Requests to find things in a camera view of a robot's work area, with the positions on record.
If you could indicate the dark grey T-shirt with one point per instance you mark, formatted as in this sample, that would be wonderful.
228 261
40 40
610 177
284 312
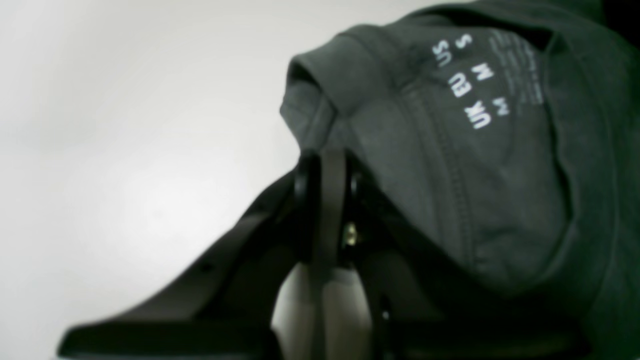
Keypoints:
506 131

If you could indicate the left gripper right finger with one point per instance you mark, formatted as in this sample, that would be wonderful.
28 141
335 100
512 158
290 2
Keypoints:
422 304

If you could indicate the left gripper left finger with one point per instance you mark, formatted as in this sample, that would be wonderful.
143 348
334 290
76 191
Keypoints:
221 307

